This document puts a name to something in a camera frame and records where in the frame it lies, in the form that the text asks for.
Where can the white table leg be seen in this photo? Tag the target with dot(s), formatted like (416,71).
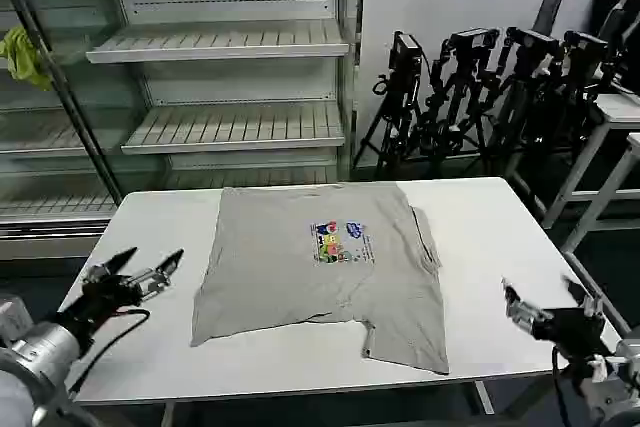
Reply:
(168,414)
(484,397)

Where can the white metal desk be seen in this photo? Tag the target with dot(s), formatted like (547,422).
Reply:
(612,112)
(630,152)

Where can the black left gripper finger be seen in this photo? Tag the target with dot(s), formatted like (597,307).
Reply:
(117,261)
(162,269)

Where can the yellow-green cloth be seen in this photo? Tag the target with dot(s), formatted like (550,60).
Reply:
(22,59)

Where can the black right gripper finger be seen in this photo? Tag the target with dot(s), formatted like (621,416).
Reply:
(520,309)
(582,297)

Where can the grey printed t-shirt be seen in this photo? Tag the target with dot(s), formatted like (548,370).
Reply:
(320,287)

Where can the empty white display shelf unit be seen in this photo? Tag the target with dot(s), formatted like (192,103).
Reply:
(225,97)

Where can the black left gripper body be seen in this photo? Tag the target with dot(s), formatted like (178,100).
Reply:
(102,294)

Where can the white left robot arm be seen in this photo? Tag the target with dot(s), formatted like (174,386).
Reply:
(30,362)

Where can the black monitor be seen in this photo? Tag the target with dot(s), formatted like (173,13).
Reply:
(620,32)

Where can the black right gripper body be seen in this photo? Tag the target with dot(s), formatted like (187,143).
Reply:
(570,329)

